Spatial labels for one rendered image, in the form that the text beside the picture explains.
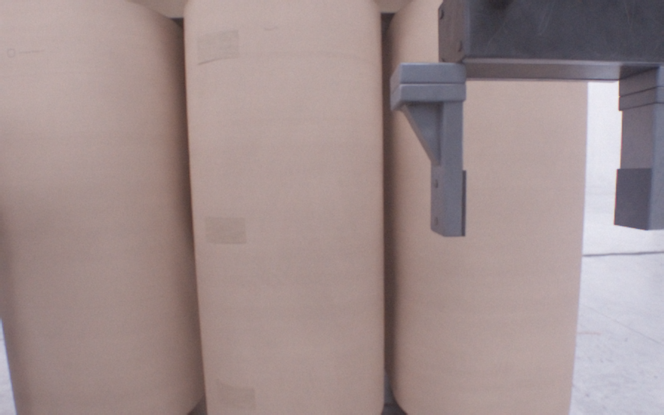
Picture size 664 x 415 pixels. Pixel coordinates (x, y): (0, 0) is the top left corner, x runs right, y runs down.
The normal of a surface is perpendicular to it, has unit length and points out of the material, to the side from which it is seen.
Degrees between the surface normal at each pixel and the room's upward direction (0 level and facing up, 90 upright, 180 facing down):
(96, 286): 90
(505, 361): 90
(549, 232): 90
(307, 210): 90
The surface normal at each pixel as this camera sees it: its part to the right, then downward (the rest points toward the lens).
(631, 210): -1.00, 0.02
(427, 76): 0.02, 0.09
